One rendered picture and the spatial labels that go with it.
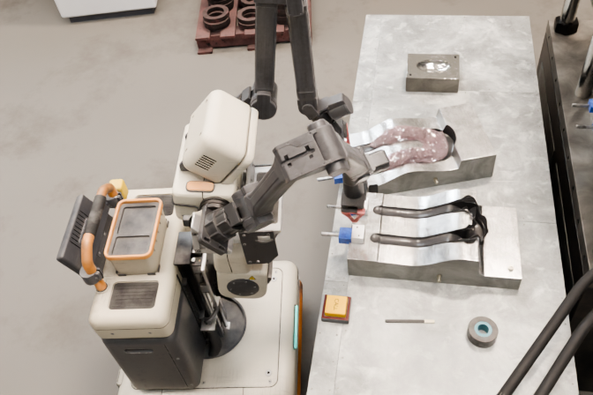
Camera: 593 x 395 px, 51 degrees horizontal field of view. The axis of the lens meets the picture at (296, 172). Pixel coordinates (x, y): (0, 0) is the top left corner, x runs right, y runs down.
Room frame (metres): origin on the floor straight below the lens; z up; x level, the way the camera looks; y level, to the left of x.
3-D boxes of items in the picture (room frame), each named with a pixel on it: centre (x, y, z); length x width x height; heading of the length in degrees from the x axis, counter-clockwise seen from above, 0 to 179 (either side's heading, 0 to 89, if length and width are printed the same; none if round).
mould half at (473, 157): (1.47, -0.40, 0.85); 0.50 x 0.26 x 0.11; 91
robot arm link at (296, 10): (1.40, -0.06, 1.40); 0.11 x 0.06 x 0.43; 172
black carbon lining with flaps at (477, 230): (1.12, -0.37, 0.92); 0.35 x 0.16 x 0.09; 74
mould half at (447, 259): (1.10, -0.39, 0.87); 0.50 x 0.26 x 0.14; 74
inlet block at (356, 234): (1.13, -0.11, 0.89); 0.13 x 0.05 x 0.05; 74
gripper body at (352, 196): (1.12, -0.15, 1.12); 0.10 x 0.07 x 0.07; 164
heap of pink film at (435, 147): (1.46, -0.40, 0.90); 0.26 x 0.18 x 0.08; 91
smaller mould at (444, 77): (1.88, -0.59, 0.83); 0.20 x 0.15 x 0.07; 74
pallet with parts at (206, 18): (3.87, 0.09, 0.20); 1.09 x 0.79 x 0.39; 172
